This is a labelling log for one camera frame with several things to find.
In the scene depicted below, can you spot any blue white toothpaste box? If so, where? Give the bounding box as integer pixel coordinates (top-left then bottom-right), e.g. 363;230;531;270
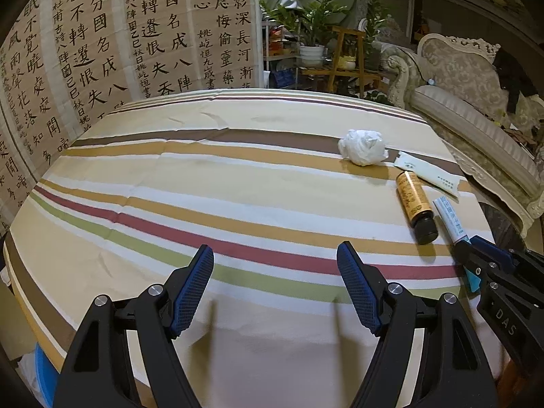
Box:
432;196;480;293

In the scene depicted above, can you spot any brown gold-label glass bottle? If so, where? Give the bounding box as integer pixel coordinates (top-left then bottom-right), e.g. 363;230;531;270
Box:
395;171;438;245

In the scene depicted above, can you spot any white long sachet packet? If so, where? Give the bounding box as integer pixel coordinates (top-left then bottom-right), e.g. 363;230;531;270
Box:
394;152;460;198

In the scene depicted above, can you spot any white tissue ball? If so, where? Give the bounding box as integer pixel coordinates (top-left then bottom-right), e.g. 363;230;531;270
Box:
338;129;388;167

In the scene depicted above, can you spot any black trash bag bin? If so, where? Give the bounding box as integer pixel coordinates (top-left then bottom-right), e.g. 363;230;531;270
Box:
479;202;527;252

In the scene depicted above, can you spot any blue plastic basin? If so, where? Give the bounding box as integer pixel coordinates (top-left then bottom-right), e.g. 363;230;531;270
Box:
35;344;59;408

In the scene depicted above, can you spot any ornate cream sofa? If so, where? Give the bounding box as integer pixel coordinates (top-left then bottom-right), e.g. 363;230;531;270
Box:
381;33;543;234

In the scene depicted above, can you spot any black garment on sofa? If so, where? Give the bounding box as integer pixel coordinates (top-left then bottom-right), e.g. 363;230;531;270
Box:
493;48;538;114

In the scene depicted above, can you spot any small floor plant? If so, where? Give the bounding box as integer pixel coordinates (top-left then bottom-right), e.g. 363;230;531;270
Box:
363;89;393;106

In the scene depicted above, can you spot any striped tablecloth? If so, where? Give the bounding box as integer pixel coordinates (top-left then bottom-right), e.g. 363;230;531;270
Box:
4;89;477;407

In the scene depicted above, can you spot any wooden plant stand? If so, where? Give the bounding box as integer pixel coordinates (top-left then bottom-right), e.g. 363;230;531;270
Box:
299;26;382;98

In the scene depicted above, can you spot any yellow bowl on stand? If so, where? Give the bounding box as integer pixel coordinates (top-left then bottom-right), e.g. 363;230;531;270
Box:
339;56;357;71

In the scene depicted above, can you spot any tall leafy plant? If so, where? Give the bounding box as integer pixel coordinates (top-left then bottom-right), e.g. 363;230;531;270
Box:
363;0;389;71

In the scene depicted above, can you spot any potted green plant white pot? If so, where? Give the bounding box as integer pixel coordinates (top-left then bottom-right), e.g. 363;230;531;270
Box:
260;0;350;68

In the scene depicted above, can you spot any metal shelf rack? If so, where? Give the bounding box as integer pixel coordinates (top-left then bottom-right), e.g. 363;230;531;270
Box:
261;20;300;89

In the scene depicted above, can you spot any calligraphy folding screen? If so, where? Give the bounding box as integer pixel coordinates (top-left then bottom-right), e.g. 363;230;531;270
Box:
1;0;263;228

